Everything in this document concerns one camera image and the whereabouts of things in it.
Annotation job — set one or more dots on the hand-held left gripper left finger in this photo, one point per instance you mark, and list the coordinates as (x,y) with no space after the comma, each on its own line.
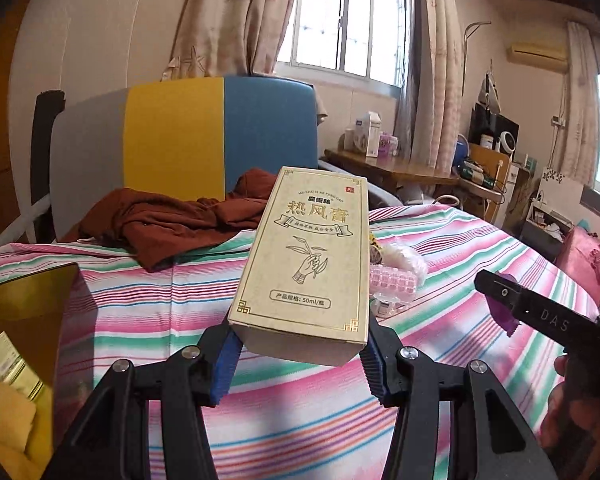
(225,365)

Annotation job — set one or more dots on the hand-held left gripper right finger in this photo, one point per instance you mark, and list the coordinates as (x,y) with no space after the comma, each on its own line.
(375,367)

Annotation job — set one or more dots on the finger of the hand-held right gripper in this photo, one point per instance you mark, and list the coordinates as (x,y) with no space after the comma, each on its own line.
(550,317)

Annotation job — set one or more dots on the purple packet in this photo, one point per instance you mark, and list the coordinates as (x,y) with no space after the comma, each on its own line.
(502,305)

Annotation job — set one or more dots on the large cream cardboard box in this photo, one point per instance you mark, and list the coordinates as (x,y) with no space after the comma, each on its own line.
(305,260)

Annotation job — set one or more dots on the maroon gift box gold interior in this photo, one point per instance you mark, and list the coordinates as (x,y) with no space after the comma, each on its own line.
(40,310)

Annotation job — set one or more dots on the small green and cream box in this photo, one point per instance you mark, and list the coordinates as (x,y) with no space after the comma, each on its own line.
(17,365)

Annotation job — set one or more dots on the yellow sponge block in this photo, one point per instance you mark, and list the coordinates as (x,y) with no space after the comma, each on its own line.
(5,430)

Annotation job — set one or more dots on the person's right hand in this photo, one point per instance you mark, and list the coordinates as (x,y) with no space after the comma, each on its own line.
(560,420)

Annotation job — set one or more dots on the pink bedding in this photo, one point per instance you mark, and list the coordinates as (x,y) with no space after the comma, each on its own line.
(580,260)

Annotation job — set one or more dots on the striped bed sheet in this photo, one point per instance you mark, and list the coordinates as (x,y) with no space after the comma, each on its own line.
(480,270)

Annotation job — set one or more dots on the pink clear blister pack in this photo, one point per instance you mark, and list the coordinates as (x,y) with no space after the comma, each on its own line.
(395,280)

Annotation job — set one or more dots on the wooden cabinet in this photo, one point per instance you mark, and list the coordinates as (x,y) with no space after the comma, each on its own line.
(490,180)

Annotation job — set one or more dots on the brown crumpled cloth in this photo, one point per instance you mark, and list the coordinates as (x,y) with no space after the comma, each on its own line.
(180,220)

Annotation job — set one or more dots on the small white round fan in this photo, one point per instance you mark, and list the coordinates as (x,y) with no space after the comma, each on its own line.
(507,142)

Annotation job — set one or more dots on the blue jug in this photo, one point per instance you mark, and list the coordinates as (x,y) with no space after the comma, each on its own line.
(463,149)

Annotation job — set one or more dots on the wooden desk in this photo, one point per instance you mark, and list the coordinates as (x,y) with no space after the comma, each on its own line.
(390,170)

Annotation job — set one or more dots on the black appliance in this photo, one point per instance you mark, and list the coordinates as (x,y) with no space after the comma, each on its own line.
(485,125)

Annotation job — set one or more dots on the beige patterned curtain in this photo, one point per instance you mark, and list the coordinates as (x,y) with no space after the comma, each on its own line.
(432,60)
(582,105)
(235,15)

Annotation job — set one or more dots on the grey yellow blue headboard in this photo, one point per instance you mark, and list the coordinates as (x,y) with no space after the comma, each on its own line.
(190,145)

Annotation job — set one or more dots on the small purple box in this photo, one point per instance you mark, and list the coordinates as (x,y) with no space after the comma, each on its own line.
(387,145)

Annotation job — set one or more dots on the white carton box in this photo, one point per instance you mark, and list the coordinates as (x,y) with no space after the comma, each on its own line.
(367,135)

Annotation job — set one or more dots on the white air conditioner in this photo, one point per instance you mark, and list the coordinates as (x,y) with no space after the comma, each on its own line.
(535,57)

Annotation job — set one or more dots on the barred window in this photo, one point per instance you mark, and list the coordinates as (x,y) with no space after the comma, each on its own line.
(345,20)

